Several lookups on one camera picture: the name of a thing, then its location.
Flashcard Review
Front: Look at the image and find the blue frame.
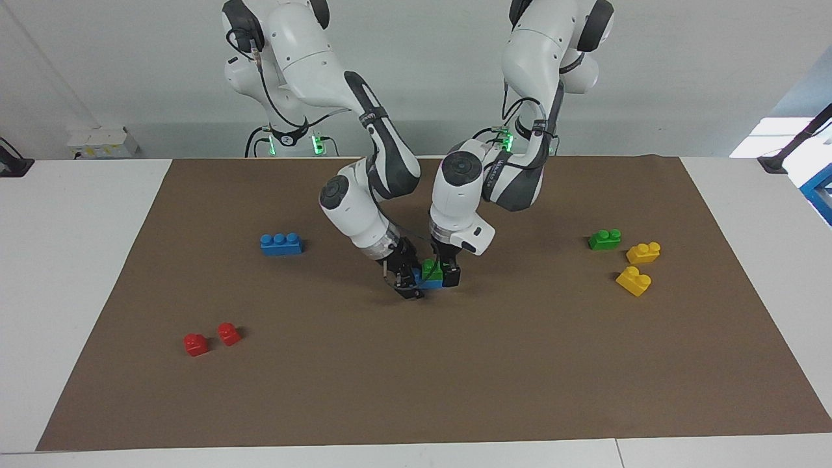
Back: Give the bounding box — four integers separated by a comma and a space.
799, 162, 832, 227

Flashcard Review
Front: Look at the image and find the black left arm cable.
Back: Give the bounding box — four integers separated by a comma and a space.
502, 77, 554, 142

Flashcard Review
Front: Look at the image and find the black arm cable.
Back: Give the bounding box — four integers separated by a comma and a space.
502, 77, 554, 142
226, 26, 355, 131

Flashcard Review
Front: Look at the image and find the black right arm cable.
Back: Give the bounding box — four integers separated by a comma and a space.
226, 26, 355, 131

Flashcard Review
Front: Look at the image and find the yellow two-stud block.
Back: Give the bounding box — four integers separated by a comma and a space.
626, 242, 662, 265
615, 266, 653, 298

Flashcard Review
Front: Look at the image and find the white power strip box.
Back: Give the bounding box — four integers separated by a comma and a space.
67, 125, 140, 159

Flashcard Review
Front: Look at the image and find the brown table mat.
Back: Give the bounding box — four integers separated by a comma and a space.
36, 155, 832, 452

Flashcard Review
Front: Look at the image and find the black right base cable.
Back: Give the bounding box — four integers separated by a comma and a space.
245, 126, 274, 158

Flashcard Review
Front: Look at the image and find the black table clamp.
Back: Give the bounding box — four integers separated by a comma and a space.
0, 138, 35, 177

